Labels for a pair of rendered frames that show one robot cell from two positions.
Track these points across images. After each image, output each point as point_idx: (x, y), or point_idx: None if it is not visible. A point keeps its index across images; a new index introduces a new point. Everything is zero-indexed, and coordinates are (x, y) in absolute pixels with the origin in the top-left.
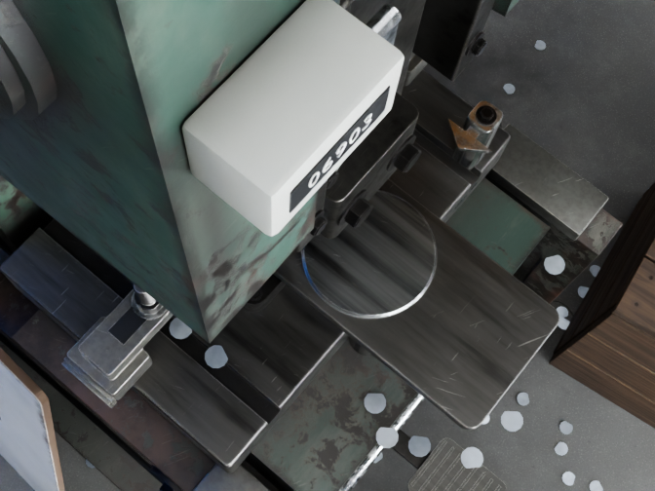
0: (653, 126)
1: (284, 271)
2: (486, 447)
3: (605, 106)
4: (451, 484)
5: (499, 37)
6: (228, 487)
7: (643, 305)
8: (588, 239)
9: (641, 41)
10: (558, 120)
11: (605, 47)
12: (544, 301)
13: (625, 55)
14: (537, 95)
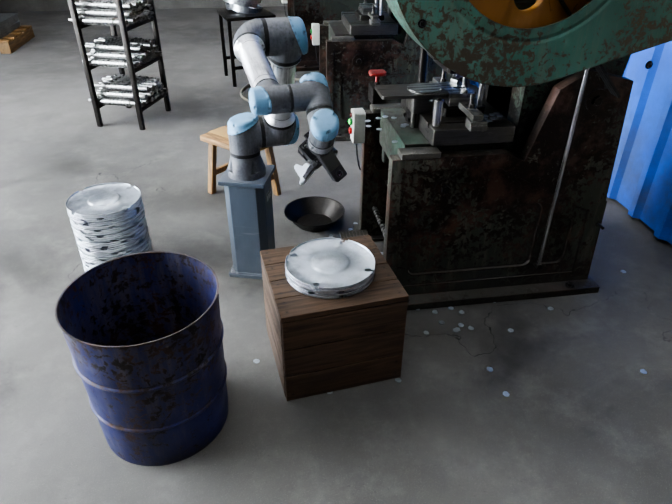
0: (429, 403)
1: (431, 83)
2: None
3: (453, 394)
4: (357, 235)
5: (521, 383)
6: (398, 105)
7: (363, 239)
8: (395, 155)
9: (479, 434)
10: (460, 374)
11: (486, 417)
12: (388, 96)
13: (476, 421)
14: (478, 376)
